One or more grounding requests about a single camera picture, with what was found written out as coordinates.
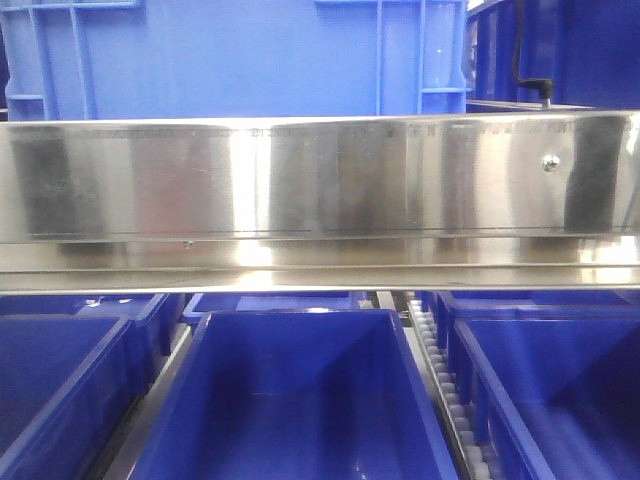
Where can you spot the blue bin lower left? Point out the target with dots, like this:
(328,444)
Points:
(66,382)

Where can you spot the steel rail screw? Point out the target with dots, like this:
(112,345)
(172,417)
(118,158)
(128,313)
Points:
(550,162)

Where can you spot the blue bin lower centre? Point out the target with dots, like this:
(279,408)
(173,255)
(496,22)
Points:
(297,395)

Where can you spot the blue bin rear right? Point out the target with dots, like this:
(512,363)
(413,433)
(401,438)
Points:
(448,306)

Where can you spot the dark blue crate upper right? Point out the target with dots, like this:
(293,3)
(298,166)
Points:
(589,49)

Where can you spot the blue bin lower right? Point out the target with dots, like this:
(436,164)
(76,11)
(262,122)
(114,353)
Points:
(553,399)

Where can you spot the white roller track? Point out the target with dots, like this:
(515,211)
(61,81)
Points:
(472,460)

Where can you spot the steel divider rail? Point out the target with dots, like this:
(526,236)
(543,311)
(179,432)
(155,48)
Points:
(400,320)

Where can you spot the stainless steel front rail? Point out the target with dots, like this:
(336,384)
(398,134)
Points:
(415,202)

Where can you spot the blue bin rear centre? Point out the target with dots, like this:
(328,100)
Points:
(202,303)

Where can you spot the large light blue crate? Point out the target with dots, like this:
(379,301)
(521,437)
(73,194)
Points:
(87,60)

